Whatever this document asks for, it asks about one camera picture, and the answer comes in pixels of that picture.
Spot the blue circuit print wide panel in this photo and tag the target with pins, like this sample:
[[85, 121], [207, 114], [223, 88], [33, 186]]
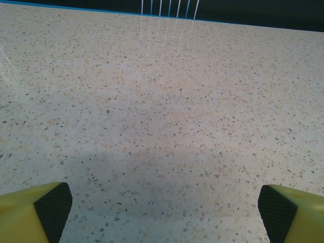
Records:
[[253, 10]]

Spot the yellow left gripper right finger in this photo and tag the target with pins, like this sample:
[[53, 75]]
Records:
[[301, 220]]

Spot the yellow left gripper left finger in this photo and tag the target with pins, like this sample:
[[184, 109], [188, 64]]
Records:
[[17, 217]]

